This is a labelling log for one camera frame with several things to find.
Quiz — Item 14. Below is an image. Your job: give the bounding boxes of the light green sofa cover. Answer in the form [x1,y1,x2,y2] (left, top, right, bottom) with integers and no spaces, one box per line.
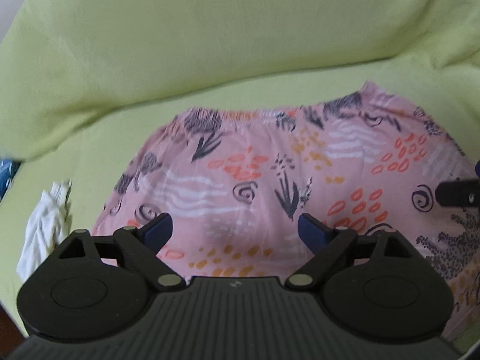
[1,0,479,320]

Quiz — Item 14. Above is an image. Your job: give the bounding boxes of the pink patterned shorts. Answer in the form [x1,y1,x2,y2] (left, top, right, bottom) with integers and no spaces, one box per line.
[92,82,479,339]

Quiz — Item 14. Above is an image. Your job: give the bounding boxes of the white socks bundle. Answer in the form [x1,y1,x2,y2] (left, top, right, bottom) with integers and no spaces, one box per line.
[16,180,72,283]

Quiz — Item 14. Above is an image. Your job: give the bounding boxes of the blue patterned pouch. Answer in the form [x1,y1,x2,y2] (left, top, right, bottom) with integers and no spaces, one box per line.
[0,158,20,200]

